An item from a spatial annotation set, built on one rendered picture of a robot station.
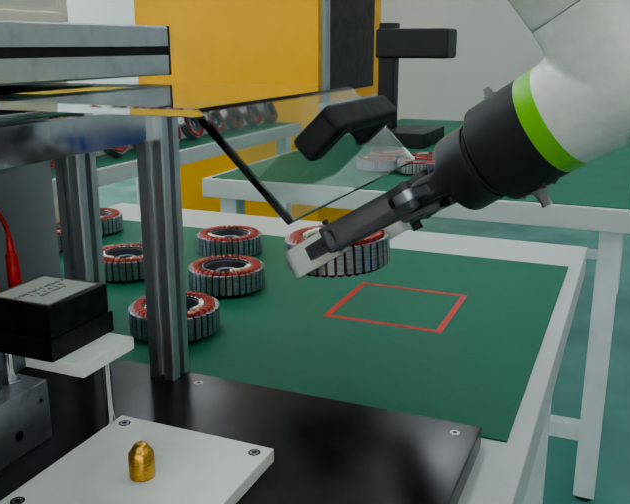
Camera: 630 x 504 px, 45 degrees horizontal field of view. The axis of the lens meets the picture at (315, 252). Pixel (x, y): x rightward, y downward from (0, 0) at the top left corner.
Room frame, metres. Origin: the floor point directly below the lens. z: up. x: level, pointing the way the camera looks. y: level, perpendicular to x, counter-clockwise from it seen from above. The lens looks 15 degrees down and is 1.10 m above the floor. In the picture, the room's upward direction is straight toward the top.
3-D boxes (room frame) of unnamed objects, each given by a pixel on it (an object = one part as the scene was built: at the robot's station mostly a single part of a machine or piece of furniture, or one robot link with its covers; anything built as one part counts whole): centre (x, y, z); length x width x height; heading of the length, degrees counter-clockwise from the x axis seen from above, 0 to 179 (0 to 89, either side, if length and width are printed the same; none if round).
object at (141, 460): (0.51, 0.13, 0.80); 0.02 x 0.02 x 0.03
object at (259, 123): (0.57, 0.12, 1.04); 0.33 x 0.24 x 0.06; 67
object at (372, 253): (0.79, -0.02, 0.89); 0.11 x 0.11 x 0.04
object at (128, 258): (1.14, 0.30, 0.77); 0.11 x 0.11 x 0.04
